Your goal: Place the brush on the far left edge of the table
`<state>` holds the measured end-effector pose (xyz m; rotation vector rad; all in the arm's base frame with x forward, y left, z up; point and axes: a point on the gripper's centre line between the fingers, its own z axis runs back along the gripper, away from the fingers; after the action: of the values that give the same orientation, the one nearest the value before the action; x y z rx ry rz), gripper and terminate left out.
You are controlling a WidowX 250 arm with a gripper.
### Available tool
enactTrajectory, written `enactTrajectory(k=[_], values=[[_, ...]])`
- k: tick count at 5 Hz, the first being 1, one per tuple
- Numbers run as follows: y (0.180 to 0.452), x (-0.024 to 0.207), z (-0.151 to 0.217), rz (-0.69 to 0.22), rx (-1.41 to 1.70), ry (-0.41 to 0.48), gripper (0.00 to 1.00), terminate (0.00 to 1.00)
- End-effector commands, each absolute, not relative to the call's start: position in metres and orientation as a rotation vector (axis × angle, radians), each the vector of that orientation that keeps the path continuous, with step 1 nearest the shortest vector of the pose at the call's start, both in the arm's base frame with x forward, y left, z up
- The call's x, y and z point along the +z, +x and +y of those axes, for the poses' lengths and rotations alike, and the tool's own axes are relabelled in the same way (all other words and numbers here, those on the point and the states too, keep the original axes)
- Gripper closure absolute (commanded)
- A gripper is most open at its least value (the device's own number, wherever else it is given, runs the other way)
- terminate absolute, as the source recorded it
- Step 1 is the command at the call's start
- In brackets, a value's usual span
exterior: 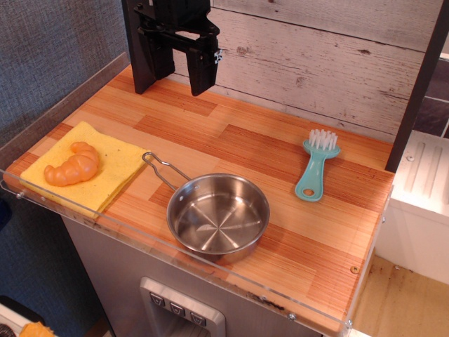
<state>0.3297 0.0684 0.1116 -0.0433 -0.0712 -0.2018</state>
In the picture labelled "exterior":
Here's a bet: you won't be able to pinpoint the yellow folded rag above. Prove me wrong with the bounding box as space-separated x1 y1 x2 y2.
20 121 147 219

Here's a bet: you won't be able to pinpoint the orange object bottom left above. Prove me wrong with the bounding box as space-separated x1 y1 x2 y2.
19 322 55 337

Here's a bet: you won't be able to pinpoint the orange plastic croissant toy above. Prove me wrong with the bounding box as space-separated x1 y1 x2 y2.
44 142 100 187

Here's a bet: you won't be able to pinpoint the dark vertical post right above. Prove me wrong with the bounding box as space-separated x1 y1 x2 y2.
384 0 448 173

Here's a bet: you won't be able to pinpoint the silver dispenser button panel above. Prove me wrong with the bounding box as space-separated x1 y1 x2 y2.
140 277 226 336

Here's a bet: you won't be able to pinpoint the teal dish brush white bristles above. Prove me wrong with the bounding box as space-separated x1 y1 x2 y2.
295 129 340 202

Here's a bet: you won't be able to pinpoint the stainless steel small pan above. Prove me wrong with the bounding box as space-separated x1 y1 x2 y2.
142 152 270 265

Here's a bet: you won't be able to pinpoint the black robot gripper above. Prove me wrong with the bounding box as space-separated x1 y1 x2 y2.
134 0 222 96

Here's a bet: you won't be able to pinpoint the white toy sink unit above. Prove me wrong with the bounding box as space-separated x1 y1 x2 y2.
375 131 448 283

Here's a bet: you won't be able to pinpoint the clear acrylic table guard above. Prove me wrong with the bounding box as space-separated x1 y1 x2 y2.
3 161 393 336

